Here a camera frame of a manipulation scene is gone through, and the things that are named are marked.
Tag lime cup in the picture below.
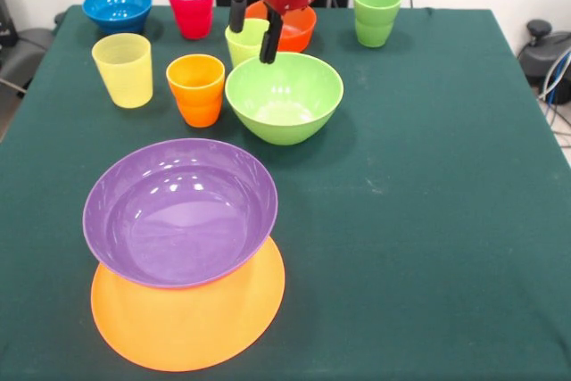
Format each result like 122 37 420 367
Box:
224 18 271 69

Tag green bowl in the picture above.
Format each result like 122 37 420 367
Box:
224 51 345 146

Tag green cup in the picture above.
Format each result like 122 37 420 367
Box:
352 0 403 48

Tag pink cup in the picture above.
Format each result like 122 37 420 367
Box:
166 0 216 40

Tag purple bowl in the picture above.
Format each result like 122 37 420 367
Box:
82 137 279 289

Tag dark green tablecloth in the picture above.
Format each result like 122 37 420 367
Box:
0 4 571 381

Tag yellow cup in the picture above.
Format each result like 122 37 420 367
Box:
91 32 154 110

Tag black equipment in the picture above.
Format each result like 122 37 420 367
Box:
0 0 19 47

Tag large orange bowl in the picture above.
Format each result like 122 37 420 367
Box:
90 236 286 373

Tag red-orange bowl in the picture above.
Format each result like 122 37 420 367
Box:
244 0 318 54

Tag tangled floor cables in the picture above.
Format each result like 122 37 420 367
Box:
537 48 571 148

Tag blue bowl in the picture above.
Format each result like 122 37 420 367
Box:
82 0 153 36

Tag orange cup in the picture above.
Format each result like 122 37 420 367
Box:
165 54 226 128

